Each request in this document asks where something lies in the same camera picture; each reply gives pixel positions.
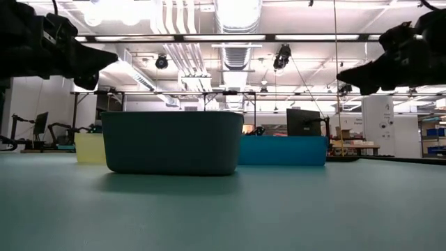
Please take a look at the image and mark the silver ventilation duct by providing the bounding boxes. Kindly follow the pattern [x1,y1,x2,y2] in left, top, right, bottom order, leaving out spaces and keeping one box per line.
[213,0,263,71]

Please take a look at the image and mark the black background table frame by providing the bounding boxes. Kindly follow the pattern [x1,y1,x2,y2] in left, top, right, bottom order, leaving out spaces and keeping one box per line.
[70,90,258,130]

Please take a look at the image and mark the shelf with blue bins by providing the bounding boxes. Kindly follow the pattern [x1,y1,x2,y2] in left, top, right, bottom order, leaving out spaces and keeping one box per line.
[419,116,446,158]

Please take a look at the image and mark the black computer monitor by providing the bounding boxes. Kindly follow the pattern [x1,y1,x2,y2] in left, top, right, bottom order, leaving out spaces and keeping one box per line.
[286,108,322,137]

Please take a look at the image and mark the grey plastic bin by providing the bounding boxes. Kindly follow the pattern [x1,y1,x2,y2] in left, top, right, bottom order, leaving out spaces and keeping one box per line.
[100,111,245,176]

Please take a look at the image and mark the cardboard box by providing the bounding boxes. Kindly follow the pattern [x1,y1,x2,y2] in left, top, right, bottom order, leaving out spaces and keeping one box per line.
[335,126,353,140]

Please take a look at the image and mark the blue plastic bin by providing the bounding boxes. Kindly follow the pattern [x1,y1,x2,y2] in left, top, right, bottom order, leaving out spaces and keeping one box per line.
[238,135,329,167]

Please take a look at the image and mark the yellow-green plastic bin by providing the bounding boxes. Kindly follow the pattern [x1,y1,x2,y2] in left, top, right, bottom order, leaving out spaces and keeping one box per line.
[74,132,107,164]

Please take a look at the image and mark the black ceiling camera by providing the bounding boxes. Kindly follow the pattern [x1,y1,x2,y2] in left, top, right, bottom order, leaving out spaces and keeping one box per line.
[155,54,169,70]
[272,43,293,71]

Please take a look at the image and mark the hanging yellow cord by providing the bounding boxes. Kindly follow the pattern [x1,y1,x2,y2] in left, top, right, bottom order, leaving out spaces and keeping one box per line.
[332,0,345,157]

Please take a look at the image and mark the overhead black light bar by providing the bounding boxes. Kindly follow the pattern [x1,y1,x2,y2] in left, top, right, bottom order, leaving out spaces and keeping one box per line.
[75,33,384,44]

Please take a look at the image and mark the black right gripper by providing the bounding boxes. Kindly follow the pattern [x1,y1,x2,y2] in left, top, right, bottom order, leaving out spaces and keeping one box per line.
[336,21,446,96]

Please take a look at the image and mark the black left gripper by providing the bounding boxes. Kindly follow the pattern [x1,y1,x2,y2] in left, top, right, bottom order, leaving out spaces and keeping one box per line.
[0,13,119,91]

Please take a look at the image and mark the white round pillar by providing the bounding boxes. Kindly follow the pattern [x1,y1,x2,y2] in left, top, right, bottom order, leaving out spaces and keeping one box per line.
[361,95,396,158]

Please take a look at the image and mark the wooden background table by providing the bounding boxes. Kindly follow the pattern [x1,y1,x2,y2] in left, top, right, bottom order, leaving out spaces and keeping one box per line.
[329,137,381,157]

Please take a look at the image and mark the teal table mat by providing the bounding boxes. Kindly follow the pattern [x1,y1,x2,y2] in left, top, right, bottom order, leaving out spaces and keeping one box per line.
[0,152,446,251]

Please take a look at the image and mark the small black background monitor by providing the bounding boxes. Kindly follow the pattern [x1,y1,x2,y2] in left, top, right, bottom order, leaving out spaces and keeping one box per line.
[33,111,49,137]

